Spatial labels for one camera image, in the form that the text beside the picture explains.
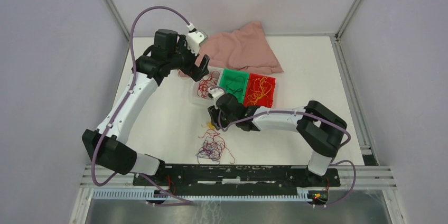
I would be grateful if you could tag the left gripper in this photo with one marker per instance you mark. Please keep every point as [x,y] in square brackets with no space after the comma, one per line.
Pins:
[196,72]

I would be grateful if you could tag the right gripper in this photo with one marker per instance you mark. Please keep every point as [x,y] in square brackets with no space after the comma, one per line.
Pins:
[214,115]

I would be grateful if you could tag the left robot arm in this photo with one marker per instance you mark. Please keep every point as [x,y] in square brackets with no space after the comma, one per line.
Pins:
[106,145]

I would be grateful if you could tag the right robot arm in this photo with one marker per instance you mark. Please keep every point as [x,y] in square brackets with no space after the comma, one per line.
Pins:
[323,130]

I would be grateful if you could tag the translucent white bin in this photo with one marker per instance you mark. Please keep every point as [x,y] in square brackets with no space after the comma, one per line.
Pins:
[199,90]

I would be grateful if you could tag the green plastic bin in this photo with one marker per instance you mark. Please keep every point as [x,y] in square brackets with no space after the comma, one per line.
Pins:
[235,83]

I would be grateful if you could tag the pink cloth shorts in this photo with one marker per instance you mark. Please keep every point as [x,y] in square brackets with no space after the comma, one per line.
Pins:
[245,49]

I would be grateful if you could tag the red plastic bin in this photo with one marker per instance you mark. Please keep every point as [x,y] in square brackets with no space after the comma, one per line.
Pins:
[260,91]

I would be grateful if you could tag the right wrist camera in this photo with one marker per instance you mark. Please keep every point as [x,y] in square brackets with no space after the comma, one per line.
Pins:
[215,92]

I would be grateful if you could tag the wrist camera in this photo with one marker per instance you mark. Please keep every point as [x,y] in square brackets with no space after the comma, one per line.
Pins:
[194,40]
[215,92]

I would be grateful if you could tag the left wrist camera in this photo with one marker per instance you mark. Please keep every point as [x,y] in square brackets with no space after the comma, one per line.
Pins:
[194,40]

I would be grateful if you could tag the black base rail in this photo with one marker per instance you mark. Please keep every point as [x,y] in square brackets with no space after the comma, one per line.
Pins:
[241,180]

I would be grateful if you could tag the white cable duct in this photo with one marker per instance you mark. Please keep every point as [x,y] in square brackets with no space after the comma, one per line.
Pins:
[154,194]

